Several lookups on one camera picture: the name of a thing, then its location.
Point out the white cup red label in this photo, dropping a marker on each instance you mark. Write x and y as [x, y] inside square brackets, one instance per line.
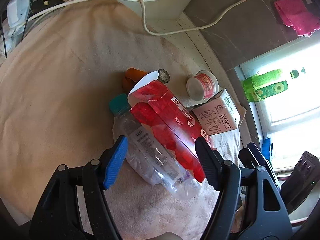
[200, 86]

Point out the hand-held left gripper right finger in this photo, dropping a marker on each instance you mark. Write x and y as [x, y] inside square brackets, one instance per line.
[207, 160]

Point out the white power strip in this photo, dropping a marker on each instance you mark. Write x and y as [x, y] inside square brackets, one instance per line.
[17, 10]

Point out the white appliance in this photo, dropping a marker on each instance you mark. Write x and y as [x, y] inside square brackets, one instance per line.
[180, 2]

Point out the beige fleece towel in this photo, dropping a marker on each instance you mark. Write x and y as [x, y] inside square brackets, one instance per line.
[62, 92]

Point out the dark green pump bottle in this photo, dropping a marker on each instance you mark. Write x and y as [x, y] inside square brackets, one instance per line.
[295, 73]

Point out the clear plastic bottle teal cap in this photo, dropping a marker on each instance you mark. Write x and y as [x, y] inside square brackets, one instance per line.
[150, 150]

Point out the pink cloth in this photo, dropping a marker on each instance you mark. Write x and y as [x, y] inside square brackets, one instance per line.
[297, 15]

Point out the white milk carton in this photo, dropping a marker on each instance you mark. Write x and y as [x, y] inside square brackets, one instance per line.
[217, 115]

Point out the red cardboard carton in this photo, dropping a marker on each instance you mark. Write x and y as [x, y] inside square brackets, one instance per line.
[172, 120]

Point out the orange peel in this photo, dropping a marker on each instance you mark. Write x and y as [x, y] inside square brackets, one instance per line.
[130, 76]

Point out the light green bottle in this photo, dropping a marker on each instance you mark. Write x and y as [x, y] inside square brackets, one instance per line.
[265, 77]

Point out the white crumpled plastic wrapper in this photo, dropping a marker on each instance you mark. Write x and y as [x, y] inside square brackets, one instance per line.
[140, 170]

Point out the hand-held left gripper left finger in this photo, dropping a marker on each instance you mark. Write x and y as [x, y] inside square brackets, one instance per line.
[116, 162]

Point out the window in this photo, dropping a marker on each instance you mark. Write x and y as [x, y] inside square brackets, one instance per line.
[287, 120]

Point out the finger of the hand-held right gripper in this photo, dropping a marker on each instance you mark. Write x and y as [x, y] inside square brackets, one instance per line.
[250, 155]
[267, 148]

